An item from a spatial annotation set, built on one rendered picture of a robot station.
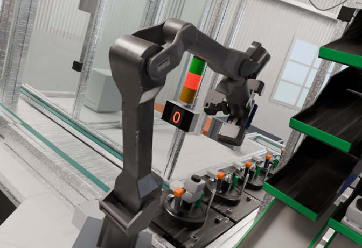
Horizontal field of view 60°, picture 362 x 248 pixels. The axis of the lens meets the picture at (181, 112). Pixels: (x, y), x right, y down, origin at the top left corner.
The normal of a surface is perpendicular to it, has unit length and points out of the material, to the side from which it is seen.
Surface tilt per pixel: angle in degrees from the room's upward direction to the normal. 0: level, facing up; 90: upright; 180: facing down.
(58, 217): 0
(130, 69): 115
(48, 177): 90
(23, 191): 0
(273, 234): 45
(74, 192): 90
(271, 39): 90
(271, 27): 90
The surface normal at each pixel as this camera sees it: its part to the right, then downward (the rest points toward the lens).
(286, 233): -0.27, -0.69
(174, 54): 0.73, 0.38
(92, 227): 0.30, -0.93
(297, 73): 0.00, 0.24
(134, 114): -0.67, 0.31
